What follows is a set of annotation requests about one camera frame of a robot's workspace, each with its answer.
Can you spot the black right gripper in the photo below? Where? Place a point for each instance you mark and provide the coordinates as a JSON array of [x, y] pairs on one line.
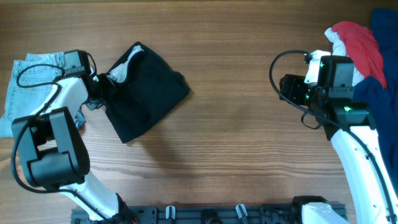
[[286, 87]]

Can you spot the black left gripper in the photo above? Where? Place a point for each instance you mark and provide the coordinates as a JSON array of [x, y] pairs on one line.
[[101, 88]]

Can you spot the black t-shirt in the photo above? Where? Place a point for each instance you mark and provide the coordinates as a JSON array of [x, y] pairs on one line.
[[145, 89]]

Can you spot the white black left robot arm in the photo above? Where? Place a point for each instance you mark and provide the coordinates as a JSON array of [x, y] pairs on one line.
[[49, 155]]

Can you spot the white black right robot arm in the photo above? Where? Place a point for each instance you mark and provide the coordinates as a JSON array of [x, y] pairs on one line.
[[326, 92]]

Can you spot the folded light blue jeans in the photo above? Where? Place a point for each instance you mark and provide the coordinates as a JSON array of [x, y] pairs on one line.
[[31, 87]]

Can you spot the red white garment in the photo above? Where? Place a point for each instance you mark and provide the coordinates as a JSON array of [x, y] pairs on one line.
[[358, 43]]

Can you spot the dark blue garment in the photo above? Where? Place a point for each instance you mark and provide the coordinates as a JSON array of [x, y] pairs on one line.
[[383, 102]]

